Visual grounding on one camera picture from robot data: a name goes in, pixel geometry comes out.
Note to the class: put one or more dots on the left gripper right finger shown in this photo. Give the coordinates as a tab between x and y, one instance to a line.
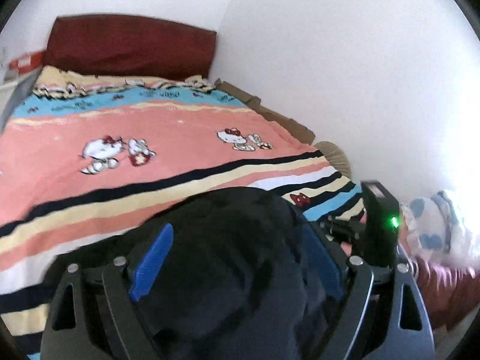
320	261

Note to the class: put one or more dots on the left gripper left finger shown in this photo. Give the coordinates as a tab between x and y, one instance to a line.
146	259

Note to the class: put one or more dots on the dark navy padded jacket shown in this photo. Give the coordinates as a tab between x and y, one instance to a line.
236	283

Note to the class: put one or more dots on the blue white patterned cloth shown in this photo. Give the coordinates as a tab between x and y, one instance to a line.
435	229

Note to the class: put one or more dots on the beige round fan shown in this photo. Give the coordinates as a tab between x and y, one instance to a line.
336	157

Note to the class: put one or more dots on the dark red cloth pile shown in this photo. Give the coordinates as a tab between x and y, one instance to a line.
449	294

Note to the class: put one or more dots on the pink Hello Kitty blanket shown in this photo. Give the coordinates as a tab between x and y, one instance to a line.
85	158

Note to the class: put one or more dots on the white bedside shelf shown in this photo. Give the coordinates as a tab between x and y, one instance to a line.
15	91

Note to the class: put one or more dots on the dark red headboard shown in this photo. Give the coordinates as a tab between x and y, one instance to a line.
123	45

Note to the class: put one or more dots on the red white box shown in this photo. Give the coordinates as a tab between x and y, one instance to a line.
27	62

